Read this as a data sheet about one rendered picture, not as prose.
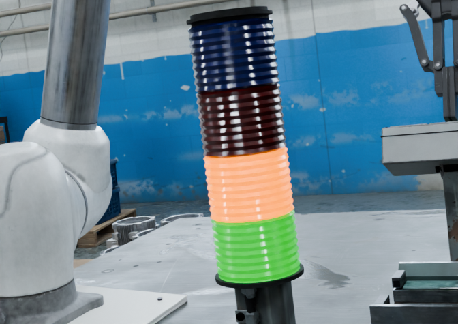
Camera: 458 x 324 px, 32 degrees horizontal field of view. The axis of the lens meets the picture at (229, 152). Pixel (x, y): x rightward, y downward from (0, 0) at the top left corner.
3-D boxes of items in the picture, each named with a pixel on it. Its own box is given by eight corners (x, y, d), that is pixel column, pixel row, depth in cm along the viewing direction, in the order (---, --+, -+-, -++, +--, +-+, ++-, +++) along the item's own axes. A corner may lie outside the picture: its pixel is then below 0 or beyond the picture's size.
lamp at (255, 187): (304, 203, 58) (298, 142, 58) (278, 222, 53) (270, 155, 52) (230, 207, 60) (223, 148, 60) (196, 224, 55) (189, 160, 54)
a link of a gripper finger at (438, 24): (441, -12, 107) (431, -10, 107) (441, 67, 104) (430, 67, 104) (446, 1, 110) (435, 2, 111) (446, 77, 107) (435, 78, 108)
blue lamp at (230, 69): (291, 80, 57) (284, 18, 57) (262, 86, 52) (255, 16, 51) (215, 89, 59) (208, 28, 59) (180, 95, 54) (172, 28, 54)
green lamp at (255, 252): (311, 263, 59) (304, 203, 58) (285, 287, 53) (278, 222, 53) (236, 264, 61) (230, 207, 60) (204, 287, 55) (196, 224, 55)
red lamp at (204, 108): (298, 142, 58) (291, 80, 57) (270, 155, 52) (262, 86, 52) (223, 148, 60) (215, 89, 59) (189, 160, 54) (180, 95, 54)
